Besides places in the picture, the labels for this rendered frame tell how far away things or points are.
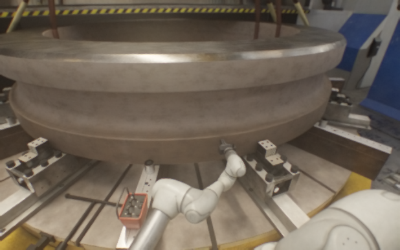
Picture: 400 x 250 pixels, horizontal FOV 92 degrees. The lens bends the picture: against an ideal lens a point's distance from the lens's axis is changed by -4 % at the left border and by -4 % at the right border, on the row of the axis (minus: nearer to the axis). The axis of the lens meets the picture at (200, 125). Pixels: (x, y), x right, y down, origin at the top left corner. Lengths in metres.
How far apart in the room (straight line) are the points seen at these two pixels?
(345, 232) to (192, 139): 1.37
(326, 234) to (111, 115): 1.71
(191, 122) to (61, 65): 1.04
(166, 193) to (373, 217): 0.79
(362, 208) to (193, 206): 0.65
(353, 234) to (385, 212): 0.13
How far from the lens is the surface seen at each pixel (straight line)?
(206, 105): 1.70
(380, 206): 0.56
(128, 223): 1.42
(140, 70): 1.47
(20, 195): 2.45
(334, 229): 0.44
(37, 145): 2.29
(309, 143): 2.85
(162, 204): 1.03
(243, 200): 2.08
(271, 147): 1.87
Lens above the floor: 1.89
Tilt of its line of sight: 30 degrees down
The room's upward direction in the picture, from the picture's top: straight up
